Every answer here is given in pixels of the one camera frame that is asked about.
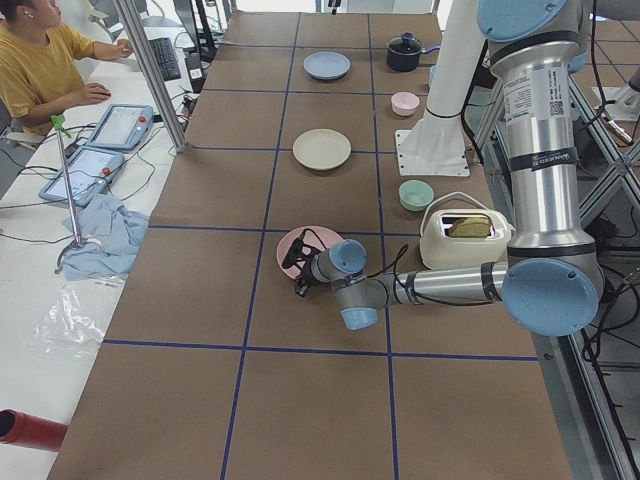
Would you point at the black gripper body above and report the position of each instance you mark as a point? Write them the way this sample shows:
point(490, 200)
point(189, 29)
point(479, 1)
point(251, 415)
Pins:
point(304, 263)

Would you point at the light blue plate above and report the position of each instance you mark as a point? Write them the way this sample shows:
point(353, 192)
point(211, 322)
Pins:
point(326, 65)

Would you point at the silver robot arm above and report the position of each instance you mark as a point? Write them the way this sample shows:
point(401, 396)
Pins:
point(548, 279)

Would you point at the beige plate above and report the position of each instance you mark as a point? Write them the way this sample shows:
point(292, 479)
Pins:
point(321, 149)

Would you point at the green bowl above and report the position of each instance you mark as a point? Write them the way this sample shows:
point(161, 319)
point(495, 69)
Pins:
point(415, 195)

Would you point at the cream toaster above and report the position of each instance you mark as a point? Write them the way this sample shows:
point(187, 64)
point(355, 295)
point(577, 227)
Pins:
point(439, 251)

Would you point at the bread slice in toaster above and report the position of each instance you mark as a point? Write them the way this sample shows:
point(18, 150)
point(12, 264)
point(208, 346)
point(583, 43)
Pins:
point(470, 227)

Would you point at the pink bowl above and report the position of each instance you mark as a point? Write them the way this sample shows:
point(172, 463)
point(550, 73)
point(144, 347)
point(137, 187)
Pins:
point(404, 103)

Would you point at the light blue cloth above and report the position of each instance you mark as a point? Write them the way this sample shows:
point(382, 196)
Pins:
point(121, 232)

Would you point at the upper teach pendant tablet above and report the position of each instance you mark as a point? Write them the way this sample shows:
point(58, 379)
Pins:
point(122, 127)

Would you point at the teach pendant tablet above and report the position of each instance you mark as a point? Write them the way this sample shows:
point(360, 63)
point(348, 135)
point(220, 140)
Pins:
point(122, 127)
point(90, 171)

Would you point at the dark blue pot with lid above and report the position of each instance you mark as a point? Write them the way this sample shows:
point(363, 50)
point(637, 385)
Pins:
point(403, 52)

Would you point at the lower teach pendant tablet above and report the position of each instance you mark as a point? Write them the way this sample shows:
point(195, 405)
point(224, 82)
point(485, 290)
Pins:
point(90, 171)

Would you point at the light blue cup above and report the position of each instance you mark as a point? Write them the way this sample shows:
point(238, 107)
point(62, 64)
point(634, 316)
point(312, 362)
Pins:
point(432, 75)

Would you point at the clear plastic bag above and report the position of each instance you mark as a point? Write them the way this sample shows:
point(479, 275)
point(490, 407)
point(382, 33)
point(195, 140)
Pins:
point(76, 323)

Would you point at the black keyboard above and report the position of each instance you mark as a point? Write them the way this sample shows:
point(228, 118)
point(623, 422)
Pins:
point(165, 57)

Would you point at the metal stand with green clip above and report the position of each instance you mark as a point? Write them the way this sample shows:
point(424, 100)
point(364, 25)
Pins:
point(78, 242)

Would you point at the person in yellow shirt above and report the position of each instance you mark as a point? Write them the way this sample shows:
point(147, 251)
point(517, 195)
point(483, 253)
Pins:
point(39, 76)

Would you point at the red cylinder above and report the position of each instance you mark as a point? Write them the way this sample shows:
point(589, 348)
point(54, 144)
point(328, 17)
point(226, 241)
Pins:
point(24, 430)

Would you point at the aluminium frame post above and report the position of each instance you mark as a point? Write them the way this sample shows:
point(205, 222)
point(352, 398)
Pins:
point(130, 19)

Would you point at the white camera pole base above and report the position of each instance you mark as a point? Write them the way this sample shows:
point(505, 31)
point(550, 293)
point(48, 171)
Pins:
point(435, 146)

